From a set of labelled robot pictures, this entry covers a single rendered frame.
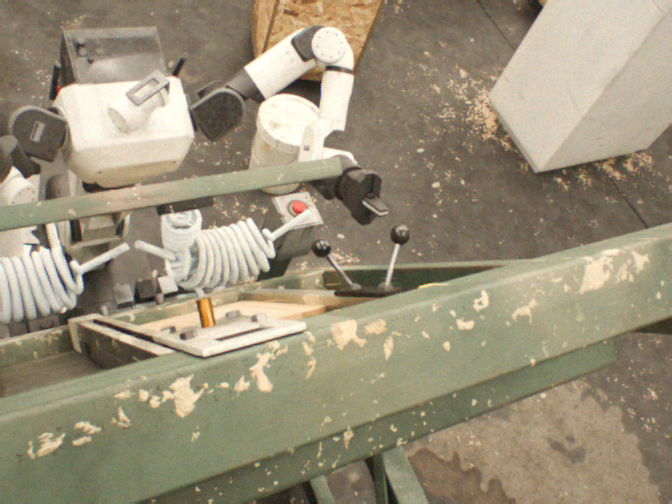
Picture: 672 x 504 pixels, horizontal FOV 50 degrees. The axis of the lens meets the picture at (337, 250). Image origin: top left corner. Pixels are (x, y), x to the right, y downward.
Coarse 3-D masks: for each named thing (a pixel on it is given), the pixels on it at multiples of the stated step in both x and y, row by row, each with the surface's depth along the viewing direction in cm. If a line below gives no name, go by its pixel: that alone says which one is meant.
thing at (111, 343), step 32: (192, 224) 75; (192, 256) 75; (192, 288) 77; (96, 320) 154; (224, 320) 78; (256, 320) 72; (288, 320) 69; (96, 352) 135; (128, 352) 105; (160, 352) 88; (192, 352) 64
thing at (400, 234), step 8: (392, 232) 128; (400, 232) 128; (408, 232) 128; (392, 240) 129; (400, 240) 128; (408, 240) 129; (392, 256) 128; (392, 264) 128; (392, 272) 128; (384, 288) 126; (392, 288) 127
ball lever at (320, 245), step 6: (318, 240) 134; (324, 240) 134; (312, 246) 134; (318, 246) 134; (324, 246) 134; (330, 246) 135; (312, 252) 135; (318, 252) 134; (324, 252) 134; (330, 258) 136; (336, 264) 136; (336, 270) 137; (342, 276) 137; (348, 282) 137; (348, 288) 138; (354, 288) 137
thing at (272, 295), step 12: (264, 288) 186; (276, 288) 180; (252, 300) 183; (264, 300) 175; (276, 300) 168; (288, 300) 162; (300, 300) 156; (312, 300) 150; (324, 300) 145; (336, 300) 140; (348, 300) 136; (360, 300) 131; (372, 300) 127
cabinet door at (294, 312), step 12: (216, 312) 174; (252, 312) 160; (276, 312) 152; (288, 312) 146; (300, 312) 143; (312, 312) 143; (324, 312) 144; (144, 324) 175; (156, 324) 171; (168, 324) 168; (180, 324) 163; (192, 324) 159
